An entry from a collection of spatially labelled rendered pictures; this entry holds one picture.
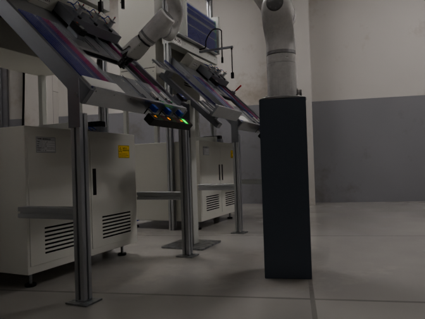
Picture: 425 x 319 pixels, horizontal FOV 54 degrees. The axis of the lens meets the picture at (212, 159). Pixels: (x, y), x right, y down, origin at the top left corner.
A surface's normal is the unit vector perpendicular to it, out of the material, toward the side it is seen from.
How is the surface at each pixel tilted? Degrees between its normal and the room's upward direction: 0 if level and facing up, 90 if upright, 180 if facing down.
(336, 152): 90
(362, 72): 90
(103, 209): 90
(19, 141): 90
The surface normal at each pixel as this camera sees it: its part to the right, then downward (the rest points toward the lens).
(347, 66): -0.19, 0.00
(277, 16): -0.21, 0.58
